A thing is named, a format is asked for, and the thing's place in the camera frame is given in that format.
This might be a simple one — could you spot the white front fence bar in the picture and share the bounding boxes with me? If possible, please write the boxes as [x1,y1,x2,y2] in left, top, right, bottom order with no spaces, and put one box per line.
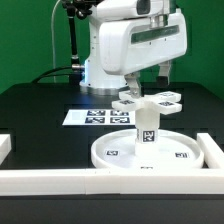
[0,169,224,196]

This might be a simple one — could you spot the white cross-shaped table base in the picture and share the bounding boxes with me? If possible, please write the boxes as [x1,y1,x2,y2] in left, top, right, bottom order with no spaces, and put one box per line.
[112,91,182,115]

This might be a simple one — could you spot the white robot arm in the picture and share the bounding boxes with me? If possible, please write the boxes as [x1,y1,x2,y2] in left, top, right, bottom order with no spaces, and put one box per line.
[80,0,187,97]

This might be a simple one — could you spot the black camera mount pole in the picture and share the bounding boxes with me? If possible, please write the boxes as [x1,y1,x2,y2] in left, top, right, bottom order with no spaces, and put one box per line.
[62,0,102,65]

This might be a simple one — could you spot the white thin cable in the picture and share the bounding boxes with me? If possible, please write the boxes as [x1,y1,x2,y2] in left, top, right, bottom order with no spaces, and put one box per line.
[50,0,63,84]

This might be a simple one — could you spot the black cable bundle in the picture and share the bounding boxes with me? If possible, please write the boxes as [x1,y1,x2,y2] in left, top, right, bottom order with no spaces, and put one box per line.
[31,64,86,84]

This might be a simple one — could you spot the white marker sheet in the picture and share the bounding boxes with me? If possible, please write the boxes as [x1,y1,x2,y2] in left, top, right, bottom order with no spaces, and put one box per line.
[63,109,135,126]

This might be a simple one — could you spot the white round table top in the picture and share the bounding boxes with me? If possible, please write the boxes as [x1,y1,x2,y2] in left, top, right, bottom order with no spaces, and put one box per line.
[91,129,204,170]

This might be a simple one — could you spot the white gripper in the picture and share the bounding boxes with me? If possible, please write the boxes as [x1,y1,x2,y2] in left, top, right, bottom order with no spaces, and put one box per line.
[99,9,187,98]

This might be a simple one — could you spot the white left fence block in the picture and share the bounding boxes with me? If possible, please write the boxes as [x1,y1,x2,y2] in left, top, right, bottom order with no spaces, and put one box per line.
[0,134,11,165]

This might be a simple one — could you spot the white fence bar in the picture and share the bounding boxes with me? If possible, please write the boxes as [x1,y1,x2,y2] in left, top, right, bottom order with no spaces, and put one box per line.
[0,169,224,196]
[197,133,224,170]

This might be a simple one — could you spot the white right fence bar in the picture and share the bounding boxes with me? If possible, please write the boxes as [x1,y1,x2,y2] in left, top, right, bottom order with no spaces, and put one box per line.
[197,133,224,170]

